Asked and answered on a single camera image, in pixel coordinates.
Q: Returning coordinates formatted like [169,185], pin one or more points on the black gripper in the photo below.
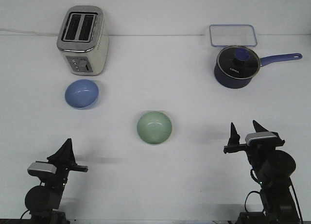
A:
[56,177]
[256,154]

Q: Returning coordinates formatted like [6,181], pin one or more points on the blue bowl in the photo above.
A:
[82,94]

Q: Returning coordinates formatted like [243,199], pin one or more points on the green bowl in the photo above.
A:
[154,127]

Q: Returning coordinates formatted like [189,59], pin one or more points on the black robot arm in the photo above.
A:
[271,168]
[43,201]

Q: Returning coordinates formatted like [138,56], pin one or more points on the dark blue saucepan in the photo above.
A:
[230,82]

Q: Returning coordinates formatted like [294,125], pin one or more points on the glass pot lid blue knob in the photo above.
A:
[238,62]

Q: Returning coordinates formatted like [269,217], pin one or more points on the clear blue-rimmed container lid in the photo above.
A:
[223,35]

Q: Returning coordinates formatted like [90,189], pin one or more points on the silver two-slot toaster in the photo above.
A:
[83,40]

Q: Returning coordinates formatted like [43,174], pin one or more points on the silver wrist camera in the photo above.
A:
[37,167]
[259,137]

